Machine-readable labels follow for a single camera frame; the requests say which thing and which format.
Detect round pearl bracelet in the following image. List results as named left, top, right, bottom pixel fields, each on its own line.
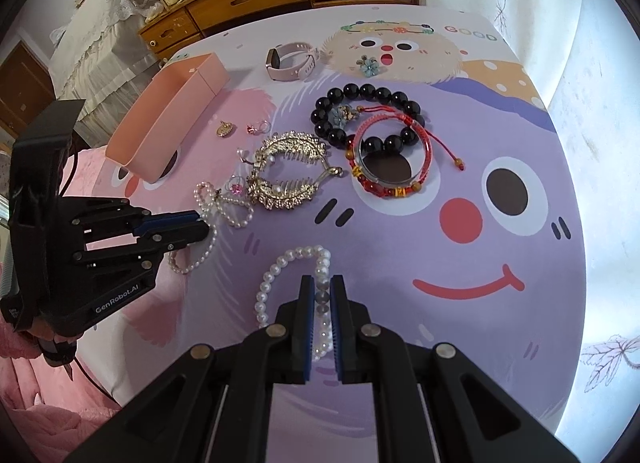
left=254, top=244, right=335, bottom=363

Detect long pearl necklace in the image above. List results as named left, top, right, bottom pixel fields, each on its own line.
left=167, top=179, right=255, bottom=276

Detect pink crystal earring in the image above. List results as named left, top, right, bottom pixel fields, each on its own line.
left=224, top=175, right=247, bottom=198

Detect pink plastic tray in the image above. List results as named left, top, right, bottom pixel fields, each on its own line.
left=105, top=53, right=230, bottom=182

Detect small gold pendant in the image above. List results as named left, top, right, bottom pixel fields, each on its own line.
left=216, top=122, right=235, bottom=138

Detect gold leaf tiara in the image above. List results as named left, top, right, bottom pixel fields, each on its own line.
left=238, top=130, right=344, bottom=210

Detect red string bracelet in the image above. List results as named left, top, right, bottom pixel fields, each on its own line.
left=345, top=104, right=467, bottom=200

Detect black bead bracelet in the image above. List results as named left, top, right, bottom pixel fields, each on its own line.
left=309, top=82, right=428, bottom=156

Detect pink band smartwatch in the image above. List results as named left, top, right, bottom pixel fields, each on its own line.
left=265, top=41, right=319, bottom=82

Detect green flower brooch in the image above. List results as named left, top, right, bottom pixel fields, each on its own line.
left=357, top=56, right=381, bottom=78

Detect white lace covered furniture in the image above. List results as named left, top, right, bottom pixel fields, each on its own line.
left=49, top=0, right=162, bottom=148

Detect cartoon printed tablecloth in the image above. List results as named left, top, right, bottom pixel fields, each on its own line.
left=74, top=3, right=587, bottom=463

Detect white floral curtain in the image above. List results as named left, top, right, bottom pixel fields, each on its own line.
left=414, top=0, right=640, bottom=453

